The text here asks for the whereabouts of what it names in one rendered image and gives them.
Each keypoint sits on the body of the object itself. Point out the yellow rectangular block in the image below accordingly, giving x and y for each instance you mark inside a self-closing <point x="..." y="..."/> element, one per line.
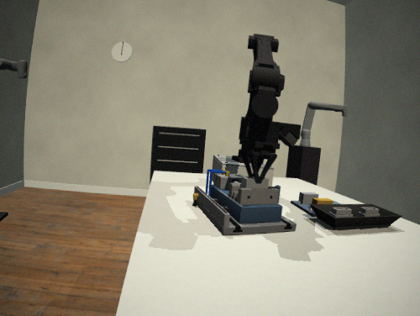
<point x="322" y="201"/>

